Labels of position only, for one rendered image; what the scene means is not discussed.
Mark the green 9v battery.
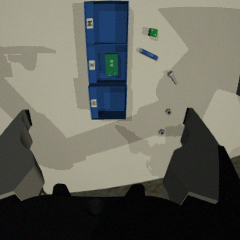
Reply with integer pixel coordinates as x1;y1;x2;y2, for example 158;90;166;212
105;53;118;76

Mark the blue rack of bins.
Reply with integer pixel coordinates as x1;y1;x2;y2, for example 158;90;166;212
84;1;129;120

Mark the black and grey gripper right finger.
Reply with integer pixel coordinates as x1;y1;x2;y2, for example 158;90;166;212
163;108;240;240

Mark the blue battery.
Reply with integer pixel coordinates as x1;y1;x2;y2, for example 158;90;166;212
139;48;158;60

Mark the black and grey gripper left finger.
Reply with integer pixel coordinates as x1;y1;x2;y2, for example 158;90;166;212
0;109;45;215

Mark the green die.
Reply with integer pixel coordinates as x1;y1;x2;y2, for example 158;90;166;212
148;28;158;37

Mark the grey hex nut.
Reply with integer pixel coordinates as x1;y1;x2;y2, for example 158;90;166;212
159;129;165;135
165;109;172;115

